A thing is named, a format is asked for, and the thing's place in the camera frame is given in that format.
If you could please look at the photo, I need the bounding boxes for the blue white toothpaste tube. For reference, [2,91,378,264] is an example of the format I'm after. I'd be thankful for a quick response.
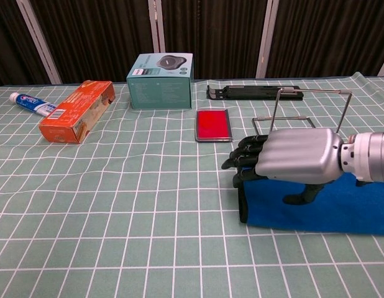
[9,92,58,117]

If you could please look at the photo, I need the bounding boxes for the black folding stand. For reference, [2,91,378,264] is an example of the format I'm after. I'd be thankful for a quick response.
[206,84,304,102]

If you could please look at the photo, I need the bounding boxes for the green checkered tablecloth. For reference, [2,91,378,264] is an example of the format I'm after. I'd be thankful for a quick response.
[0,71,384,298]

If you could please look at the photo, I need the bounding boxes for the metal wire rack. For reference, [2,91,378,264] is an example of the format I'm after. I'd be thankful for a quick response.
[252,87,353,139]

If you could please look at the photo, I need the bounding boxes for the grey and blue towel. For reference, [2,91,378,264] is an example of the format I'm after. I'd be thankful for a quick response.
[237,172,384,236]

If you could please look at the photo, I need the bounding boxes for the teal speaker box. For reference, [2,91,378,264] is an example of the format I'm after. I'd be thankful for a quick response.
[126,52,194,111]

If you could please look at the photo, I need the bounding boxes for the orange carton box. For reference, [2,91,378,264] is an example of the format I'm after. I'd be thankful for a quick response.
[38,79,116,145]

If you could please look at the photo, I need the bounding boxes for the red ink pad case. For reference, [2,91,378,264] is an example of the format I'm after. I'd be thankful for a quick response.
[194,108,233,143]

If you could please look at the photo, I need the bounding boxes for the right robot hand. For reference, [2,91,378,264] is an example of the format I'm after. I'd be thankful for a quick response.
[221,128,345,205]

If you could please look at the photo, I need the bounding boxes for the black pleated curtain panel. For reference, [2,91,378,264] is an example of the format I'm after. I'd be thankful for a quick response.
[30,0,155,84]
[266,0,384,78]
[0,0,53,88]
[160,0,269,80]

